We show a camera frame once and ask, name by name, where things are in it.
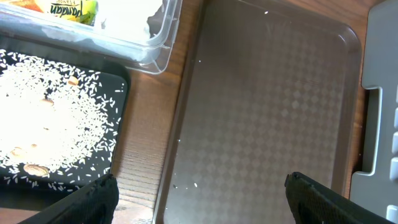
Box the clear plastic bin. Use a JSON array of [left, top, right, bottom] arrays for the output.
[[1, 0, 182, 75]]

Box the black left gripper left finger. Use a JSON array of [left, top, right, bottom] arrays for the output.
[[20, 174, 119, 224]]

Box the spilled white rice pile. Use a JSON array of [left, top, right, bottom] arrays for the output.
[[1, 49, 119, 180]]

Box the black plastic bin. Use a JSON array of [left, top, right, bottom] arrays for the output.
[[1, 35, 131, 210]]

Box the brown nut piece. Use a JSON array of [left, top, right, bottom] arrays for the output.
[[23, 164, 49, 177]]

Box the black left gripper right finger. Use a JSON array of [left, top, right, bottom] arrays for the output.
[[284, 172, 392, 224]]

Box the yellow green snack wrapper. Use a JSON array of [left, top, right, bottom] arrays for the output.
[[1, 0, 98, 26]]

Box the white tissue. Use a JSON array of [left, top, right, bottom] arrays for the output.
[[94, 0, 163, 42]]

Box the dark brown tray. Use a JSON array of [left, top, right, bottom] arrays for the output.
[[154, 0, 361, 223]]

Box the grey dishwasher rack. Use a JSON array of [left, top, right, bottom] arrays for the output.
[[350, 0, 397, 223]]

